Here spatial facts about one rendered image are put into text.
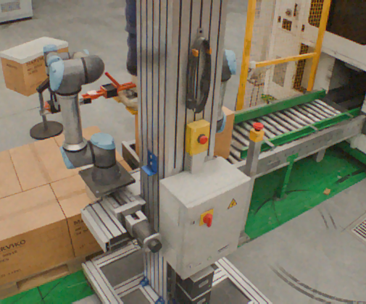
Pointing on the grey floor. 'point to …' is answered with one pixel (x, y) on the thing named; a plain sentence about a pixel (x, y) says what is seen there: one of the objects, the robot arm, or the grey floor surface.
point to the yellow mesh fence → (278, 58)
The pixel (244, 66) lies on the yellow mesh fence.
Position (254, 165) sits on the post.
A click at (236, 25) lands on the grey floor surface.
